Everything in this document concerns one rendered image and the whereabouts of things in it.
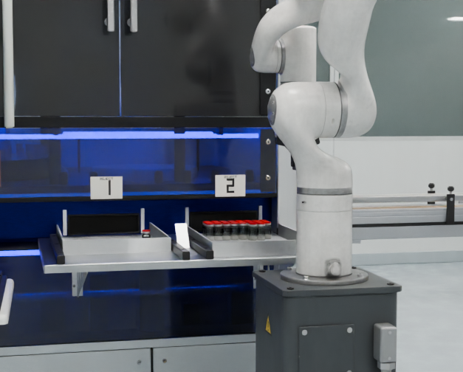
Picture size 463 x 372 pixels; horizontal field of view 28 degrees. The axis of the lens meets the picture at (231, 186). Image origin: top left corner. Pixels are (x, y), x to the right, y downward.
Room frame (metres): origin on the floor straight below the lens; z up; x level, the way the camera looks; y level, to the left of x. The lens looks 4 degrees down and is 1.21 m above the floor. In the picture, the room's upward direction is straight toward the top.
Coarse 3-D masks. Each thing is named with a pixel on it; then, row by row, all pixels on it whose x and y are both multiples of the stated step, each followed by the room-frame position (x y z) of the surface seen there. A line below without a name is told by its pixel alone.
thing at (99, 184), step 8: (96, 176) 2.46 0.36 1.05; (104, 176) 2.47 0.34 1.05; (112, 176) 2.47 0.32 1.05; (120, 176) 2.48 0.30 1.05; (96, 184) 2.46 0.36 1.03; (104, 184) 2.47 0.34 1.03; (112, 184) 2.47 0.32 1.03; (120, 184) 2.48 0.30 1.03; (96, 192) 2.46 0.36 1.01; (104, 192) 2.47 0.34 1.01; (112, 192) 2.47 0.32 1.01; (120, 192) 2.48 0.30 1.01
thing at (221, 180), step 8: (216, 176) 2.54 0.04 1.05; (224, 176) 2.54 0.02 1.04; (232, 176) 2.55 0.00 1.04; (240, 176) 2.55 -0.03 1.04; (216, 184) 2.54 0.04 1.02; (224, 184) 2.54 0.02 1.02; (240, 184) 2.55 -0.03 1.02; (216, 192) 2.54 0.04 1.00; (224, 192) 2.54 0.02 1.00; (240, 192) 2.55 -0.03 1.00
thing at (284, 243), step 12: (288, 228) 2.45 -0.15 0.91; (204, 240) 2.25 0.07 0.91; (228, 240) 2.44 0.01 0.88; (240, 240) 2.45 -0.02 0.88; (264, 240) 2.45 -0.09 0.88; (276, 240) 2.45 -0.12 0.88; (288, 240) 2.20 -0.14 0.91; (216, 252) 2.16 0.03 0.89; (228, 252) 2.17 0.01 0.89; (240, 252) 2.17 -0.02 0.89; (252, 252) 2.18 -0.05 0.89; (264, 252) 2.18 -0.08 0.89; (276, 252) 2.19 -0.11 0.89; (288, 252) 2.20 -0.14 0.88
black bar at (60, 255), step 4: (52, 236) 2.38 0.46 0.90; (56, 236) 2.38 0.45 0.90; (52, 240) 2.31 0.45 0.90; (56, 240) 2.31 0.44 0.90; (52, 244) 2.25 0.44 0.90; (56, 244) 2.23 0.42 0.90; (60, 244) 2.23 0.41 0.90; (52, 248) 2.25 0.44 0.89; (56, 248) 2.16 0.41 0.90; (60, 248) 2.16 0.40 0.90; (56, 252) 2.09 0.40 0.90; (60, 252) 2.10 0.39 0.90; (56, 256) 2.06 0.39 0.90; (60, 256) 2.05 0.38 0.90; (64, 256) 2.05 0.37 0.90; (56, 260) 2.06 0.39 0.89; (60, 260) 2.05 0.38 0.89; (64, 260) 2.05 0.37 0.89
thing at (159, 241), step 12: (156, 228) 2.45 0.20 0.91; (60, 240) 2.31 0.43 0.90; (72, 240) 2.19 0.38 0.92; (84, 240) 2.20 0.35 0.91; (96, 240) 2.20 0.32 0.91; (108, 240) 2.21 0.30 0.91; (120, 240) 2.22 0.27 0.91; (132, 240) 2.22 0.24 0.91; (144, 240) 2.23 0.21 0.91; (156, 240) 2.24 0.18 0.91; (168, 240) 2.24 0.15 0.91; (72, 252) 2.19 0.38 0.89; (84, 252) 2.20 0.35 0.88; (96, 252) 2.20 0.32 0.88; (108, 252) 2.21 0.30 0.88; (120, 252) 2.22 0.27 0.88; (132, 252) 2.22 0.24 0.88
